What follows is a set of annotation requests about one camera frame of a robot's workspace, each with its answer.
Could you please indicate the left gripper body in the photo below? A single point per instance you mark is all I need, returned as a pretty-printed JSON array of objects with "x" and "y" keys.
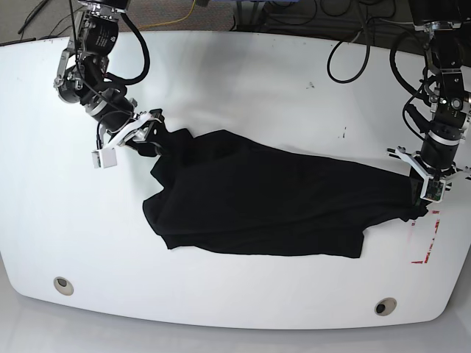
[{"x": 434, "y": 161}]

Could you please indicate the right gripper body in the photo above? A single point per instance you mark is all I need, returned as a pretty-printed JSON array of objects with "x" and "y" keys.
[{"x": 115, "y": 129}]

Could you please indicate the black t-shirt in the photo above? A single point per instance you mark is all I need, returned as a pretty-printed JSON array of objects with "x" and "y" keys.
[{"x": 226, "y": 194}]

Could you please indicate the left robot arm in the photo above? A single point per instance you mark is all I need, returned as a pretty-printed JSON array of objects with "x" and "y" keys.
[{"x": 437, "y": 26}]

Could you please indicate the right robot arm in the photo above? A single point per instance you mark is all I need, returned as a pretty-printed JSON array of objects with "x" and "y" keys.
[{"x": 83, "y": 78}]

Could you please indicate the red tape rectangle marking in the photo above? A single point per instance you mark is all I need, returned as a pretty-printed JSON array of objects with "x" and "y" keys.
[{"x": 421, "y": 237}]

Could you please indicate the right table grommet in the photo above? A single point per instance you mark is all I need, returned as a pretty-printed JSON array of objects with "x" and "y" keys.
[{"x": 385, "y": 306}]

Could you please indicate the table grommet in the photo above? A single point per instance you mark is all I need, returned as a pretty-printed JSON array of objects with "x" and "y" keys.
[
  {"x": 385, "y": 306},
  {"x": 63, "y": 286}
]

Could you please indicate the left table grommet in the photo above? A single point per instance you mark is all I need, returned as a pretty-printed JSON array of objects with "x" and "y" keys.
[{"x": 63, "y": 286}]

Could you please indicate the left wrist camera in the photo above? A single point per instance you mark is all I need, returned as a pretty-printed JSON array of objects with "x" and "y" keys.
[{"x": 435, "y": 190}]

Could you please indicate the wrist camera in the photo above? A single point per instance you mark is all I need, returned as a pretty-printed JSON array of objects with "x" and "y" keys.
[
  {"x": 435, "y": 190},
  {"x": 104, "y": 158}
]

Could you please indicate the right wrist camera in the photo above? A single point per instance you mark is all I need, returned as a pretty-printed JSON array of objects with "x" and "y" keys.
[{"x": 104, "y": 158}]

